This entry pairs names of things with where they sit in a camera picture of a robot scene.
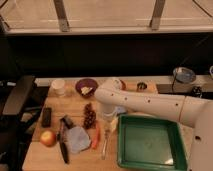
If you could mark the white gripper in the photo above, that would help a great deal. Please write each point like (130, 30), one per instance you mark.
(110, 121)

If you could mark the silver fork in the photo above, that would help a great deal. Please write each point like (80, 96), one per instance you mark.
(106, 136)

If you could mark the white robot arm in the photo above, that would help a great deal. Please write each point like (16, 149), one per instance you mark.
(193, 112)

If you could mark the small metal cup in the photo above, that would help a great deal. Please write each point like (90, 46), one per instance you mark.
(141, 86)

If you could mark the white plastic cup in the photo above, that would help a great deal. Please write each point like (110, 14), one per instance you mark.
(58, 85)

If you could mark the bunch of red grapes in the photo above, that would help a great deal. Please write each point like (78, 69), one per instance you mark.
(89, 116)

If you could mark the orange carrot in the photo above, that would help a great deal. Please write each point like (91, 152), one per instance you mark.
(96, 137)

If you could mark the grey cloth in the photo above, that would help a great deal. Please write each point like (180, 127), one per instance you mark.
(77, 139)

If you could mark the orange bowl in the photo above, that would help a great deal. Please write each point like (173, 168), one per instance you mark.
(123, 85)

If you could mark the green plastic tray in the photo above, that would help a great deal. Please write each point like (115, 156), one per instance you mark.
(150, 144)

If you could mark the purple bowl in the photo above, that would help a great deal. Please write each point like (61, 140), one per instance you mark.
(86, 87)

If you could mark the black rectangular block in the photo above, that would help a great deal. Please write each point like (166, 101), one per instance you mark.
(46, 117)

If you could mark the red yellow apple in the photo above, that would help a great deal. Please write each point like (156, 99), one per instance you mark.
(48, 138)

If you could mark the metal pan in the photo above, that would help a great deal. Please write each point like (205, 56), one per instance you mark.
(184, 75)

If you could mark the black office chair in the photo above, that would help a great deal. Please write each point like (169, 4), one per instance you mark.
(10, 121)

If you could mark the black handled knife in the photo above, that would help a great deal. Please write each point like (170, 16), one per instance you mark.
(62, 144)

